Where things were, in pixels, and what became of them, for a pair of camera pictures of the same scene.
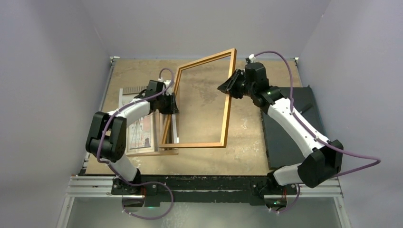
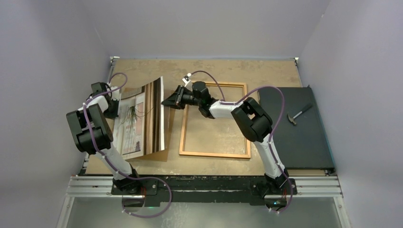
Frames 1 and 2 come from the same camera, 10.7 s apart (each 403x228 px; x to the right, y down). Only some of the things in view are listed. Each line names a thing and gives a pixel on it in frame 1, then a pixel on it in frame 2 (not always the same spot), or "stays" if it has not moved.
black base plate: x=203 y=189 stays
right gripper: x=230 y=87 → x=176 y=101
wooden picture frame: x=233 y=53 → x=182 y=138
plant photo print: x=142 y=135 stays
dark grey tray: x=281 y=152 stays
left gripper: x=172 y=109 → x=114 y=114
